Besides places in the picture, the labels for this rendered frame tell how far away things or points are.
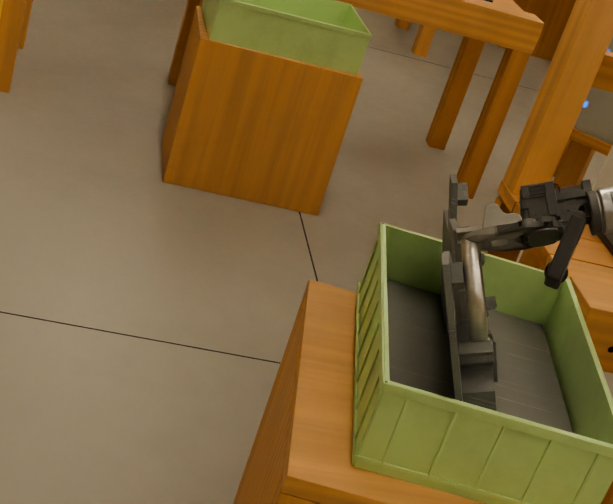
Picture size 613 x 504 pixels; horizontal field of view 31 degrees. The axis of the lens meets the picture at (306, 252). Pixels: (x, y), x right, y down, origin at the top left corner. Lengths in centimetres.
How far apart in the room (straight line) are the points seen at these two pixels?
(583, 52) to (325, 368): 118
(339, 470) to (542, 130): 135
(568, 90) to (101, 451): 151
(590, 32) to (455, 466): 135
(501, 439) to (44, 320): 194
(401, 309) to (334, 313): 14
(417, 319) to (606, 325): 47
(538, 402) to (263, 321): 178
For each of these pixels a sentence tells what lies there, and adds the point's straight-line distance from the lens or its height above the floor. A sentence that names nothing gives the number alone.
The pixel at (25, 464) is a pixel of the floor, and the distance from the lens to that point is 290.
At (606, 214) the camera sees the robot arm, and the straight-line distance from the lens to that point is 179.
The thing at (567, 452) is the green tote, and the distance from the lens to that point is 184.
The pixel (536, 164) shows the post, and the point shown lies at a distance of 294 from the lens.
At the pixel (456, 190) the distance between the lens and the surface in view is 207.
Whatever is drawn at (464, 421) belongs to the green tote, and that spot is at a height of 93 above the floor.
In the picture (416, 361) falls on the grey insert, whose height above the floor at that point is 85.
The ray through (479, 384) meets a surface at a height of 92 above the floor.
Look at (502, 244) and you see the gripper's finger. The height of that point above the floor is 117.
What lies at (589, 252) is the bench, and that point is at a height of 88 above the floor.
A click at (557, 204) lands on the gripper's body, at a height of 127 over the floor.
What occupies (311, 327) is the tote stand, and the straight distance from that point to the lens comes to 217.
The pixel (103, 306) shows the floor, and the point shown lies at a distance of 358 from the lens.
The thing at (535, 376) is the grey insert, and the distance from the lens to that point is 219.
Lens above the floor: 184
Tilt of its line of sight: 25 degrees down
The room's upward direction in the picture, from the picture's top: 18 degrees clockwise
